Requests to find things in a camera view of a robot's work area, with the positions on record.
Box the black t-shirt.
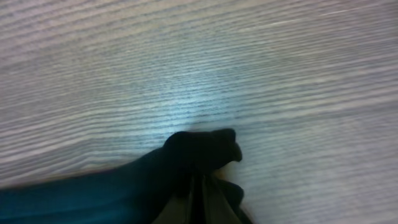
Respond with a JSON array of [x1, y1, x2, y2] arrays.
[[1, 129, 250, 223]]

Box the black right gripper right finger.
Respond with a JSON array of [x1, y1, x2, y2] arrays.
[[201, 177, 241, 224]]

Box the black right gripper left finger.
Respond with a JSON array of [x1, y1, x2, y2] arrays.
[[152, 178, 195, 224]]

